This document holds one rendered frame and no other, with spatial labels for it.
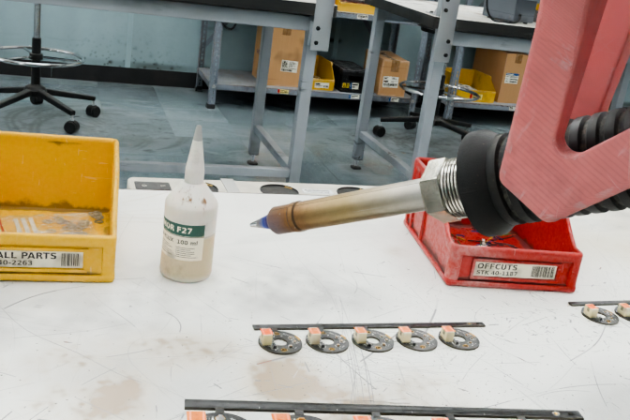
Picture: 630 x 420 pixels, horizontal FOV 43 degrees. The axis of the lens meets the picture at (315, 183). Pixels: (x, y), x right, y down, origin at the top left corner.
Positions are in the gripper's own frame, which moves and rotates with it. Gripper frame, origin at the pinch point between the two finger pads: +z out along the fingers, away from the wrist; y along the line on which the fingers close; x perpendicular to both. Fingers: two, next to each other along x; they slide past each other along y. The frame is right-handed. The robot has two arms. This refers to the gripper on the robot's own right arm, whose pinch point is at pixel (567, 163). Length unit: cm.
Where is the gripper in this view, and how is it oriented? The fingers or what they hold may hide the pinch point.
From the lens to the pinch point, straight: 17.9
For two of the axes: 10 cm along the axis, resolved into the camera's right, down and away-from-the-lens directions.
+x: 6.5, 6.8, -3.4
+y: -5.9, 1.8, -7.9
